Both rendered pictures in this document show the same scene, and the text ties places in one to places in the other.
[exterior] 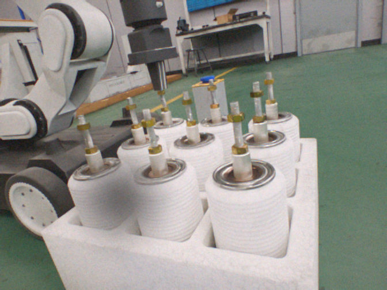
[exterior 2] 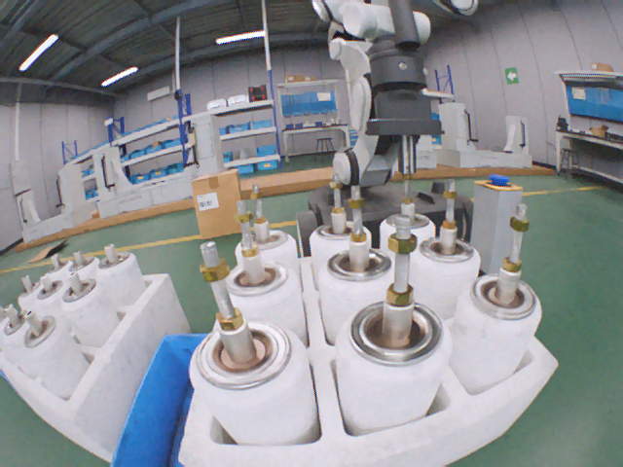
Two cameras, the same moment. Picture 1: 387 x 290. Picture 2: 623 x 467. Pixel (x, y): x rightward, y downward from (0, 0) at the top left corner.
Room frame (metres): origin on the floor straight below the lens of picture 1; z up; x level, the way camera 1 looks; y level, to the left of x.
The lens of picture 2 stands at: (0.27, -0.20, 0.39)
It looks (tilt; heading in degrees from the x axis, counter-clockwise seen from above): 20 degrees down; 60
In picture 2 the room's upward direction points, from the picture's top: 6 degrees counter-clockwise
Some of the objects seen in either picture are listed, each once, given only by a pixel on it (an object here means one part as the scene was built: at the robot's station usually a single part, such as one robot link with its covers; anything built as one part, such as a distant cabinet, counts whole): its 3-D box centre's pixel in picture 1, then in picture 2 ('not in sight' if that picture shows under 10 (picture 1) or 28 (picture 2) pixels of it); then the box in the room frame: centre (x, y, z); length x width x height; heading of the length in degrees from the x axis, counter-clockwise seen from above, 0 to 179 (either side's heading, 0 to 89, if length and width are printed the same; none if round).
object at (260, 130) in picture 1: (260, 132); (397, 317); (0.39, -0.10, 0.26); 0.02 x 0.02 x 0.03
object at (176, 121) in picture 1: (168, 123); (408, 221); (0.60, 0.06, 0.25); 0.08 x 0.08 x 0.01
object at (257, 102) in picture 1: (258, 107); (401, 270); (0.39, -0.10, 0.30); 0.01 x 0.01 x 0.08
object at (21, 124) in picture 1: (35, 115); (362, 166); (0.97, 0.56, 0.28); 0.21 x 0.20 x 0.13; 65
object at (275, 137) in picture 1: (261, 139); (396, 330); (0.39, -0.10, 0.25); 0.08 x 0.08 x 0.01
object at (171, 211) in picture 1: (173, 225); (271, 337); (0.34, 0.06, 0.16); 0.10 x 0.10 x 0.18
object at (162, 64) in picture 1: (162, 74); (414, 154); (0.61, 0.05, 0.36); 0.03 x 0.02 x 0.06; 49
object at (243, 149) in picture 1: (239, 148); (230, 318); (0.28, -0.05, 0.29); 0.02 x 0.02 x 0.01; 29
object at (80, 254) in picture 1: (208, 217); (359, 358); (0.44, 0.01, 0.09); 0.39 x 0.39 x 0.18; 63
